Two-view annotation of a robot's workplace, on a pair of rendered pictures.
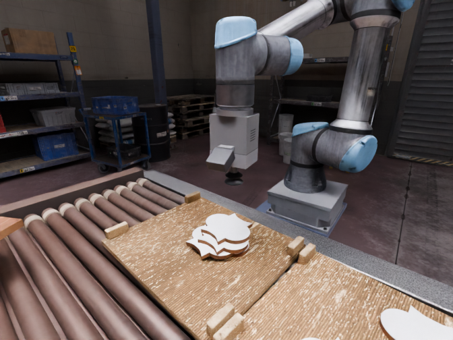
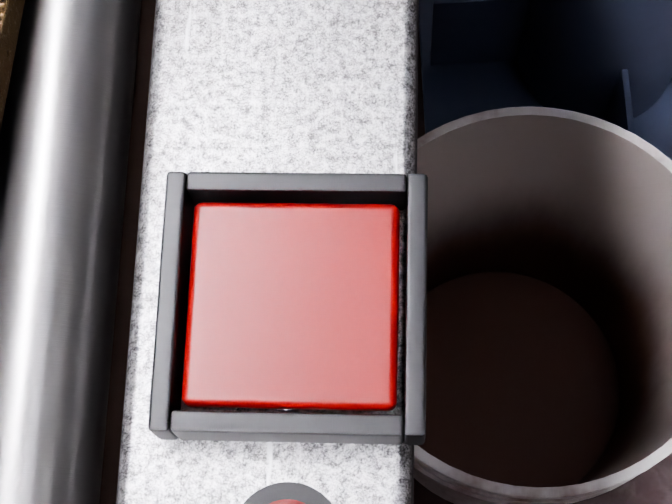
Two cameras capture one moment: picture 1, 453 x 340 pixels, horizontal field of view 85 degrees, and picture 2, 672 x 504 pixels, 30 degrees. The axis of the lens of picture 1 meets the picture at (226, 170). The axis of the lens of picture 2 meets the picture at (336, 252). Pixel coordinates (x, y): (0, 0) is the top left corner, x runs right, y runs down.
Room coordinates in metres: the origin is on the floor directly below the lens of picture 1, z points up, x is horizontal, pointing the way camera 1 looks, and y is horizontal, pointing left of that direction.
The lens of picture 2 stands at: (0.29, -0.63, 1.27)
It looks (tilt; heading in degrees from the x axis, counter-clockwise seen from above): 73 degrees down; 61
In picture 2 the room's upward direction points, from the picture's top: 10 degrees counter-clockwise
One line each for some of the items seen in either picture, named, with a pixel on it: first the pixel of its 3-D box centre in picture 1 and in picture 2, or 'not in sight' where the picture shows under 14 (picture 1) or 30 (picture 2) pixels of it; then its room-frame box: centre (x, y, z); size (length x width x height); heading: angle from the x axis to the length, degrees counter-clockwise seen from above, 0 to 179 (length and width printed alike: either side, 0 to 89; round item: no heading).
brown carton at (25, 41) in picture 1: (30, 43); not in sight; (3.79, 2.67, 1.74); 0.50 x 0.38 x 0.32; 143
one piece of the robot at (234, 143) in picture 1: (228, 137); not in sight; (0.50, 0.00, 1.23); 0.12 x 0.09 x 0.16; 152
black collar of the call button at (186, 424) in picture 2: not in sight; (293, 305); (0.33, -0.54, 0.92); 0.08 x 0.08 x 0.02; 50
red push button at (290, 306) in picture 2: not in sight; (294, 307); (0.33, -0.54, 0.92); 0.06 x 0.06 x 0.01; 50
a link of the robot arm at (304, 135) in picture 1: (310, 141); not in sight; (0.84, -0.29, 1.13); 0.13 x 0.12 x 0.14; 33
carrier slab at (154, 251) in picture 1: (202, 244); not in sight; (0.54, 0.06, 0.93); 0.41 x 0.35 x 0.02; 48
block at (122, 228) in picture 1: (116, 230); not in sight; (0.57, 0.30, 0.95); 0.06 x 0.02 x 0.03; 138
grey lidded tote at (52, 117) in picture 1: (54, 115); not in sight; (3.84, 2.62, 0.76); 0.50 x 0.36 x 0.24; 149
